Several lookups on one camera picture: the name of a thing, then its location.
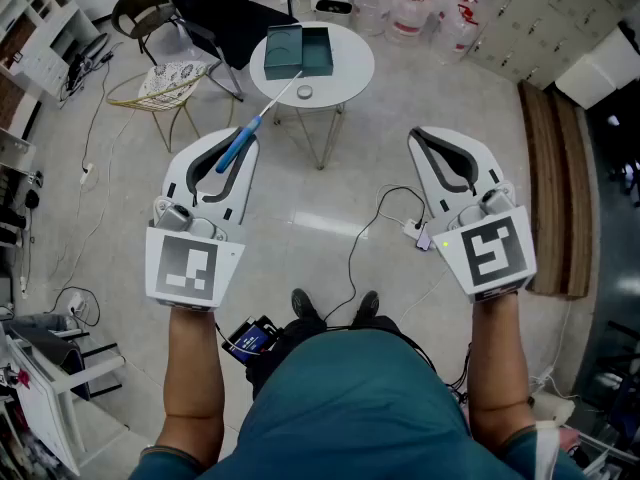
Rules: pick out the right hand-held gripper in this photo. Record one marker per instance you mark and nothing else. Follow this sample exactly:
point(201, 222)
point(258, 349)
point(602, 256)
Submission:
point(492, 258)

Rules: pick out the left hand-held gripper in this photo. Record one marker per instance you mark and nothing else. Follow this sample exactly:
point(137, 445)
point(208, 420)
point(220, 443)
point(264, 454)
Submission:
point(187, 268)

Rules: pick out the green box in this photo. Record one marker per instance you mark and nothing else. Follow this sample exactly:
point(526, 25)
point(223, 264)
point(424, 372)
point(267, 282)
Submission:
point(315, 50)

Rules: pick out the person's left forearm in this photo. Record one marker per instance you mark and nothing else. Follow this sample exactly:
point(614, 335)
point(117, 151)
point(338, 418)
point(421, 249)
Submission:
point(195, 368)

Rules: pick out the person's right forearm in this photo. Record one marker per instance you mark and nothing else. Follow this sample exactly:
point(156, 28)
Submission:
point(500, 368)

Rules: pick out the white power strip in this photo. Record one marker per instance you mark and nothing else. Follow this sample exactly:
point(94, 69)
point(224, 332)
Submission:
point(86, 174)
point(76, 304)
point(410, 228)

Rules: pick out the wooden steps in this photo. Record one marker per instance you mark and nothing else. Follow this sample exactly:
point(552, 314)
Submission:
point(555, 193)

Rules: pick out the patterned white seat cushion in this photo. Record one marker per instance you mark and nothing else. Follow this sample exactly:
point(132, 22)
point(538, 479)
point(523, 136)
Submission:
point(170, 80)

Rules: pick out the clear tape roll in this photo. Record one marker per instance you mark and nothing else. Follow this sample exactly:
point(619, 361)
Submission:
point(299, 93)

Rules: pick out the round white table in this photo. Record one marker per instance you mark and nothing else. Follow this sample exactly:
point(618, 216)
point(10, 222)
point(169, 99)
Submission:
point(350, 68)

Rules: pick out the person's left black shoe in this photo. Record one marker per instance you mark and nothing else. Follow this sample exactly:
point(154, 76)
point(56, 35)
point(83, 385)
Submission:
point(304, 305)

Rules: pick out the person's black shoe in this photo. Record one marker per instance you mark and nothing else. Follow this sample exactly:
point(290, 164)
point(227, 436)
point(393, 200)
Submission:
point(367, 307)
point(304, 305)

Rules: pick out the person's right black shoe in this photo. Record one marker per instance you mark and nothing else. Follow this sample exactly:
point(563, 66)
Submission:
point(367, 307)

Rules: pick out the black device with blue screen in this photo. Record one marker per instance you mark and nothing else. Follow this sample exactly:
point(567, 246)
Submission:
point(250, 343)

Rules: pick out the cluster of clear water jugs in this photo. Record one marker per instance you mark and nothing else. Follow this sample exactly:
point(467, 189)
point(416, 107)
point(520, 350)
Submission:
point(410, 13)

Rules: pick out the person's black trousers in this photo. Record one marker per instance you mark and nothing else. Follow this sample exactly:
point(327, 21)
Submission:
point(300, 330)

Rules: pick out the grey locker cabinet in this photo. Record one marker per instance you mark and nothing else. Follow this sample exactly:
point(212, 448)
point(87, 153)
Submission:
point(540, 23)

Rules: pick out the white cabinet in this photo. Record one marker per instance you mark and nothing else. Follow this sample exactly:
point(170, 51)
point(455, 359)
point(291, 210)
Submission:
point(600, 73)

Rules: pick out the dark round-back chair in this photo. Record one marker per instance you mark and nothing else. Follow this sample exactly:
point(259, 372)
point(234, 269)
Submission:
point(135, 8)

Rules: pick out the white shelf unit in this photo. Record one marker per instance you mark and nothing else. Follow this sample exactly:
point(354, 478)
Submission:
point(50, 38)

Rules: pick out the person's teal shirt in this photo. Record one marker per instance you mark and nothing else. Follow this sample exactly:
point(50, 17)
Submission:
point(360, 408)

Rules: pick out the white side table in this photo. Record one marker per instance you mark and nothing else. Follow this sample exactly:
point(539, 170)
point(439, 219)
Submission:
point(40, 403)

